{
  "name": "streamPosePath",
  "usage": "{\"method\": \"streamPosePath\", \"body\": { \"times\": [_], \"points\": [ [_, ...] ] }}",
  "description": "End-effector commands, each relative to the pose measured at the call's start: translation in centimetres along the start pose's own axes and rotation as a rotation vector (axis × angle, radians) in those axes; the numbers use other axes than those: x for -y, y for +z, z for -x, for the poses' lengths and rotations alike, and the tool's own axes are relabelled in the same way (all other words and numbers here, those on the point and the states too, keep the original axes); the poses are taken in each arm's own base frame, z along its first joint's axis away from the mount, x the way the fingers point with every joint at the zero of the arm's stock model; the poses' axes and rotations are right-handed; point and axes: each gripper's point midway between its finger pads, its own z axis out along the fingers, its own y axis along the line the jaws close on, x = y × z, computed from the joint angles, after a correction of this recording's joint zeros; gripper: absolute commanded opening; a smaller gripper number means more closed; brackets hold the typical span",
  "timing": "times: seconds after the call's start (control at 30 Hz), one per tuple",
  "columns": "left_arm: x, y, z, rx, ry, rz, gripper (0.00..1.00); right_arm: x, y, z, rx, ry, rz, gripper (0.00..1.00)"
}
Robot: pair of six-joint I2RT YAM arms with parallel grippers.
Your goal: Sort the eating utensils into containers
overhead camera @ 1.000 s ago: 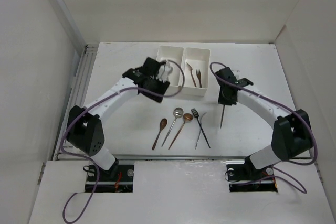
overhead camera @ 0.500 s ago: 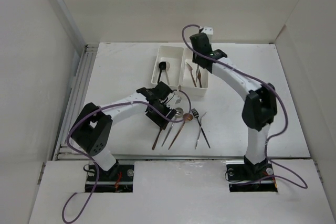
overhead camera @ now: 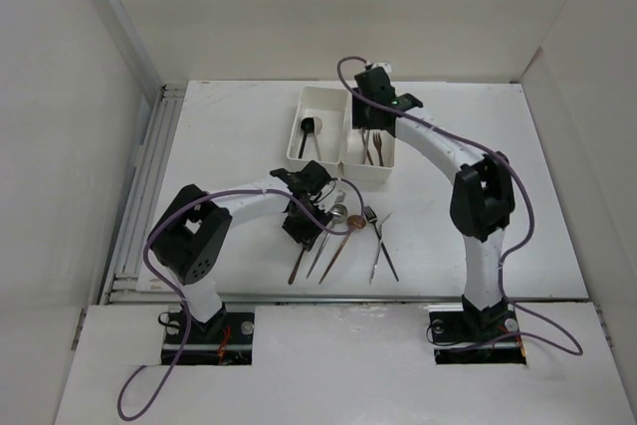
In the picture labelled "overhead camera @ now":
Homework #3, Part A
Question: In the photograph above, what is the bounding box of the silver slotted spoon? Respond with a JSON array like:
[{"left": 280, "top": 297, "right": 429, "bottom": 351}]
[{"left": 306, "top": 203, "right": 348, "bottom": 279}]

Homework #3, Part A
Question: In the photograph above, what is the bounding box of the dark wooden fork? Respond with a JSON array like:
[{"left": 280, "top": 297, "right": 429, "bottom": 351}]
[{"left": 372, "top": 130, "right": 384, "bottom": 167}]

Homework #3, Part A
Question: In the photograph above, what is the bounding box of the black plastic ladle spoon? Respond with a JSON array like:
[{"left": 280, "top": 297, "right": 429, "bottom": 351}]
[{"left": 298, "top": 116, "right": 316, "bottom": 159}]

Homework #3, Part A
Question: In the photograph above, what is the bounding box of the beige plastic spoon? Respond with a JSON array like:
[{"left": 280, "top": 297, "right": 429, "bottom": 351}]
[{"left": 312, "top": 116, "right": 323, "bottom": 161}]

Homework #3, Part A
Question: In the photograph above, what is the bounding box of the copper metal fork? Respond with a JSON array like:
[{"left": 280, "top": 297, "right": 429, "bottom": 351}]
[{"left": 365, "top": 145, "right": 374, "bottom": 165}]

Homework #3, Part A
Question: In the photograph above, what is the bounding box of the copper metal spoon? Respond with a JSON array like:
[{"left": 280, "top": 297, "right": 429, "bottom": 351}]
[{"left": 318, "top": 215, "right": 366, "bottom": 285}]

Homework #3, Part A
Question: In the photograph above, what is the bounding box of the black handled fork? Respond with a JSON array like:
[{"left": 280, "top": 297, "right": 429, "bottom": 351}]
[{"left": 363, "top": 205, "right": 399, "bottom": 283}]

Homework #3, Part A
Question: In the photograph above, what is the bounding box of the brown wooden spoon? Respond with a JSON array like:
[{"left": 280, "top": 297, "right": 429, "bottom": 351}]
[{"left": 288, "top": 248, "right": 306, "bottom": 285}]

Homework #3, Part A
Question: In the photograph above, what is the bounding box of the silver metal fork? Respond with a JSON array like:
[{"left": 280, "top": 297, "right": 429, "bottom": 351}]
[{"left": 369, "top": 213, "right": 391, "bottom": 283}]

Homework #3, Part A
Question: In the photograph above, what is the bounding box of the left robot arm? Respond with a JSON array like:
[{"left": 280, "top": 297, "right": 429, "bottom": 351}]
[{"left": 149, "top": 161, "right": 332, "bottom": 333}]

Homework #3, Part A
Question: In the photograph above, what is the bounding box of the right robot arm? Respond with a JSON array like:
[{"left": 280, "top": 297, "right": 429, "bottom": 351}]
[{"left": 354, "top": 67, "right": 515, "bottom": 331}]

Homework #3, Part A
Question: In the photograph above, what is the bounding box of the left white plastic container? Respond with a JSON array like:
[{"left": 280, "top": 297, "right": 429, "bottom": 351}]
[{"left": 286, "top": 86, "right": 348, "bottom": 176}]

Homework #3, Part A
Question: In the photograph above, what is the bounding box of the white plastic container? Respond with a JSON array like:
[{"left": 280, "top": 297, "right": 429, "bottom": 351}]
[
  {"left": 339, "top": 94, "right": 395, "bottom": 183},
  {"left": 286, "top": 86, "right": 348, "bottom": 176}
]

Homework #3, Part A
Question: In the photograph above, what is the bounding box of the right white plastic container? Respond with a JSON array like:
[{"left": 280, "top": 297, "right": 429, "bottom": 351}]
[{"left": 339, "top": 94, "right": 395, "bottom": 183}]

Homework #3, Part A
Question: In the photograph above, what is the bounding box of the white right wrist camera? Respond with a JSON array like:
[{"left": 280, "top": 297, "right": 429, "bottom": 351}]
[{"left": 365, "top": 62, "right": 392, "bottom": 74}]

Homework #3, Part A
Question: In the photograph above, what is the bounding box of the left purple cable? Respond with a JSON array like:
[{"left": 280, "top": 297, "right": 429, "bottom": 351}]
[{"left": 116, "top": 176, "right": 368, "bottom": 421}]

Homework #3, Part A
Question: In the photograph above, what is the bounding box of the purple cable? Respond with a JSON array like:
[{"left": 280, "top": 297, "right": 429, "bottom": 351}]
[
  {"left": 336, "top": 56, "right": 584, "bottom": 357},
  {"left": 116, "top": 176, "right": 368, "bottom": 421}
]

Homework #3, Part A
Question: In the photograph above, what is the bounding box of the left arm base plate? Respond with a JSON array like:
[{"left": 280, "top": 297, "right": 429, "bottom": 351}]
[{"left": 157, "top": 310, "right": 255, "bottom": 366}]

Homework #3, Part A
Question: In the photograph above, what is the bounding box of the aluminium side rail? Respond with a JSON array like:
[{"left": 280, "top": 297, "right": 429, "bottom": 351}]
[{"left": 96, "top": 84, "right": 186, "bottom": 306}]

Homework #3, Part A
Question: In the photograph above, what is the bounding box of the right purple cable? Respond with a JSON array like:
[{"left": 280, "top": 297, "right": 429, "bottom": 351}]
[{"left": 336, "top": 56, "right": 584, "bottom": 357}]

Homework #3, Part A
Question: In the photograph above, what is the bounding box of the aluminium front rail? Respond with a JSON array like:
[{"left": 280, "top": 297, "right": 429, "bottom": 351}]
[{"left": 99, "top": 290, "right": 474, "bottom": 308}]

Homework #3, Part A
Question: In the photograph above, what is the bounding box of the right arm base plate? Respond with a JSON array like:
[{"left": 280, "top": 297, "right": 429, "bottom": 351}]
[{"left": 427, "top": 310, "right": 527, "bottom": 365}]

